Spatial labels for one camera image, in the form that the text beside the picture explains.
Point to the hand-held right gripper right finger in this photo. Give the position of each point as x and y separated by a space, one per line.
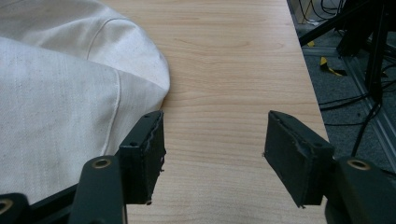
291 155

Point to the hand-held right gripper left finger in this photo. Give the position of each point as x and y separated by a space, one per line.
141 161

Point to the white canvas cloth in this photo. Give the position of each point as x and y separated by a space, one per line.
59 102

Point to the yellow tool on floor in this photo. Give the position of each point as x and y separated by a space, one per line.
330 70

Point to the black metal stand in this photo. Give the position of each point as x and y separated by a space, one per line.
375 62

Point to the aluminium floor rail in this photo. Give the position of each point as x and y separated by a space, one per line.
378 124

